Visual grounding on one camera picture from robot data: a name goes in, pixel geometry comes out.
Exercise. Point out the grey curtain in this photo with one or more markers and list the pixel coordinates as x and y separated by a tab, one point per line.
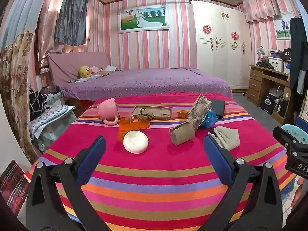
71	14

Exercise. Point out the white power strip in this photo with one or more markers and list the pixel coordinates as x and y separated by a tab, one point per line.
44	71

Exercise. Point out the bed with purple cover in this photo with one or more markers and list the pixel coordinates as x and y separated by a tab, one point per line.
156	81

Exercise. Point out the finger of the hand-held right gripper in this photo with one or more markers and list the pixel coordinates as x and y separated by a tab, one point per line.
302	123
286	134

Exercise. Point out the wooden bed frame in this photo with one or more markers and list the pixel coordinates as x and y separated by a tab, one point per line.
81	103

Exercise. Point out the black wallet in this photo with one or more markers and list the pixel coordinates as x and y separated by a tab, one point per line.
217	108

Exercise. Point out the pink covered headboard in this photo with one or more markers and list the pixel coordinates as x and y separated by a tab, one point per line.
67	65

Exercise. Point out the beige phone case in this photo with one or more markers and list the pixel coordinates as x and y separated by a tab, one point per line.
161	113

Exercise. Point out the red plaid cloth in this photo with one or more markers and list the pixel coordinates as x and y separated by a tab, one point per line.
13	185

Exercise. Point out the grey green cover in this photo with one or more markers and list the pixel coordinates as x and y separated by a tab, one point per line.
55	134

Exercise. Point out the yellow duck plush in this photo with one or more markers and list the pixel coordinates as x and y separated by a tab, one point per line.
84	71

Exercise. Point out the framed wedding photo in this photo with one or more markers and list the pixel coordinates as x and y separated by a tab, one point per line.
143	19

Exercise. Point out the striped pink blanket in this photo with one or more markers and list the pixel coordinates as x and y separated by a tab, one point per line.
156	173

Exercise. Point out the white round container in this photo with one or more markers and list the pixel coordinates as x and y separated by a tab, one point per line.
135	142

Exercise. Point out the small orange plastic lid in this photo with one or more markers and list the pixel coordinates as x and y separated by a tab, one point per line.
145	124

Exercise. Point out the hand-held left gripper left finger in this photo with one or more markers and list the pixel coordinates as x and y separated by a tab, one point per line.
92	158

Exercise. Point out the grey cloth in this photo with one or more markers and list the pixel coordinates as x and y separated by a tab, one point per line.
228	137

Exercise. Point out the grey hanging garment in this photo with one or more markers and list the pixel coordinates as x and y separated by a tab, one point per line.
300	81

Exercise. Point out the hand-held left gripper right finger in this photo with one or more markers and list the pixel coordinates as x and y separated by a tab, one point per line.
216	158

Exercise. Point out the patterned packet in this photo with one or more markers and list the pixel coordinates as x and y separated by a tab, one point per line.
199	110

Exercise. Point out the red paper cutout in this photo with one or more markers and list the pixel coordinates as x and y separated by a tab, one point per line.
234	35
206	29

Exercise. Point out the orange peel piece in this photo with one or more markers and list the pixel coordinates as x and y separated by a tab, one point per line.
182	114

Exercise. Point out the purple box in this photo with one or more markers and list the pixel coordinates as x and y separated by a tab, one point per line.
276	53

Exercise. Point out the pink cup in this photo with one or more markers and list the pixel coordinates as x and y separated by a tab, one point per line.
107	108

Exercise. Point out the pink curtain valance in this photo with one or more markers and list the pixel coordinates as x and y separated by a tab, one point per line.
261	4

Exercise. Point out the desk lamp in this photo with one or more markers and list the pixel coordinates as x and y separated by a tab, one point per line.
259	51

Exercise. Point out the floral beige curtain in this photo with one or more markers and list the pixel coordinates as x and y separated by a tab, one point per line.
305	112
14	81

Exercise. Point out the dark hanging garment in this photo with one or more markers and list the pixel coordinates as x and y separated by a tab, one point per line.
298	48

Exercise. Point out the white storage box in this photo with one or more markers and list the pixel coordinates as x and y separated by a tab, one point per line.
276	64

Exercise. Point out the pink cloth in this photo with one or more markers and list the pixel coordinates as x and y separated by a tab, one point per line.
95	69

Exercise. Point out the wooden desk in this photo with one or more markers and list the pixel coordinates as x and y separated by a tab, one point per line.
256	81

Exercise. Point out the dark clothes pile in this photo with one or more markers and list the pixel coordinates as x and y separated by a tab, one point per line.
265	64

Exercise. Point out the white cloth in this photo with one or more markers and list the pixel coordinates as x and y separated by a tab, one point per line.
110	67

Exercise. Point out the blue plastic bag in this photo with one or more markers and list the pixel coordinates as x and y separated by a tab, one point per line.
211	119

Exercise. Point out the polka dot cushion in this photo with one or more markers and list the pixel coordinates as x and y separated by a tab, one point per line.
53	115

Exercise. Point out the dark blue gift bag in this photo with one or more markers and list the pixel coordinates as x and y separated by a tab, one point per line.
267	104

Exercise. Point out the cardboard tube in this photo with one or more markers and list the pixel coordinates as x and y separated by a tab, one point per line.
181	133

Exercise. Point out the white fan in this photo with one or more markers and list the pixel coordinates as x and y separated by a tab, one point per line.
274	92

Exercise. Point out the white wardrobe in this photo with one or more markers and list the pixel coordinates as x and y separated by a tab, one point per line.
221	60

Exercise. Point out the turquoise plastic basket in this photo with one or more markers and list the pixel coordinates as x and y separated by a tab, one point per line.
290	126

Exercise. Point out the orange plastic container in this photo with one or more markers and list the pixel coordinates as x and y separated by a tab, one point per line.
127	128

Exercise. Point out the small wall photo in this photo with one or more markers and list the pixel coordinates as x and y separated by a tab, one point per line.
282	26

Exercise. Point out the black box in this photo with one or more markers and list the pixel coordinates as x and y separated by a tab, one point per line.
282	109

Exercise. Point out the pink window curtain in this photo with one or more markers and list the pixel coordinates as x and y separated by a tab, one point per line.
48	28

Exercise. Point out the person's right hand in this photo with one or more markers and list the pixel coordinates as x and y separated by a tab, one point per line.
299	190

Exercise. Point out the black white patterned bag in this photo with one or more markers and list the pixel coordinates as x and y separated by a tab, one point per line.
37	103

